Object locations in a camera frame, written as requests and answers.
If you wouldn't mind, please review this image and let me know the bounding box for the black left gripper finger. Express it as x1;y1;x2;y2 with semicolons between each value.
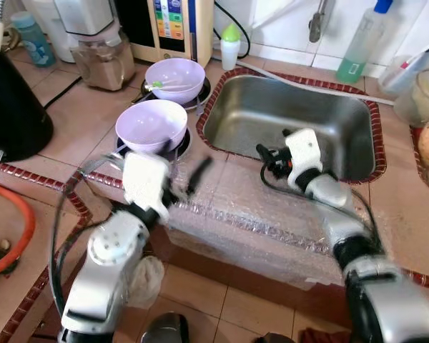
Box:
186;157;214;197

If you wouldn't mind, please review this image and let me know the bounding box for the purple plastic bowl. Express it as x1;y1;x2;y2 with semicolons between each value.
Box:
144;58;207;106
114;99;189;155

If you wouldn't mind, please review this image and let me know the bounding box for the steel kitchen sink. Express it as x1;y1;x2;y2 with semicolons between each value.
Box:
202;74;378;182

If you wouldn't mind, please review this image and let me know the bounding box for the crumpled white plastic bag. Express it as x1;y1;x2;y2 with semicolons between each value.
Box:
125;255;166;310

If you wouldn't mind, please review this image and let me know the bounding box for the white green plastic spoon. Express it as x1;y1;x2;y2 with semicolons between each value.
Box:
144;79;195;91

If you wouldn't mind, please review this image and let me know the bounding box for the white bottle green cap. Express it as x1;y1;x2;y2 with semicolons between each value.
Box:
220;23;242;71

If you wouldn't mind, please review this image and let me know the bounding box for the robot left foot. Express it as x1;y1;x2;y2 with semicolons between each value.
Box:
141;312;191;343

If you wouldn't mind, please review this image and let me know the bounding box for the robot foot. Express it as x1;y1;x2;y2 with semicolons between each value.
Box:
141;312;191;343
256;332;295;343

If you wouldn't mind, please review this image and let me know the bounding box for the green dish soap bottle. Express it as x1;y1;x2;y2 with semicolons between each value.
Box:
335;0;395;85

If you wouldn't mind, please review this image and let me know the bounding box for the cream water ionizer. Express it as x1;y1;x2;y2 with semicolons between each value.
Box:
114;0;216;68

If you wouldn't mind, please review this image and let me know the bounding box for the white blender brown jar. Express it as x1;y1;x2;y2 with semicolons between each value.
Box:
54;0;137;92

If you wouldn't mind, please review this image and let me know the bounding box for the white red tube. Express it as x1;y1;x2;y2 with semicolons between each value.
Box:
378;32;429;97

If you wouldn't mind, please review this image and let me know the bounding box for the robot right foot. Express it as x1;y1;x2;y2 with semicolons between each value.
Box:
256;332;295;343

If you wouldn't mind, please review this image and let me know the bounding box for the dark red floor cloth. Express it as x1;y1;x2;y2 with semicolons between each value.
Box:
299;327;347;343

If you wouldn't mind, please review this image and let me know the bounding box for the black electric kettle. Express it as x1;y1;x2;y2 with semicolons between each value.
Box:
0;44;55;165

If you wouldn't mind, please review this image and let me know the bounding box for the small teal bottle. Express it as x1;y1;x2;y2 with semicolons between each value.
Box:
11;11;57;69

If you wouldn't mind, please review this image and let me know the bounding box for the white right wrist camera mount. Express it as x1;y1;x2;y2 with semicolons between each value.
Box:
285;129;324;176

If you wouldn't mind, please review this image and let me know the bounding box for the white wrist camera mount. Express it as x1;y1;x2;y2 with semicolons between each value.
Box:
122;152;171;215
285;129;324;176

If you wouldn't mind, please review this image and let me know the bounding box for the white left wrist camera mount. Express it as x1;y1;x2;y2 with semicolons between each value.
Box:
122;152;171;215

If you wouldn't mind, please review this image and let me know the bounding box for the black wall cable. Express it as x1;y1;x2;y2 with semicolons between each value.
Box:
213;0;252;59

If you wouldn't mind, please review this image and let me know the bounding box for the steel wall faucet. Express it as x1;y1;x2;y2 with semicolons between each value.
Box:
307;0;338;44

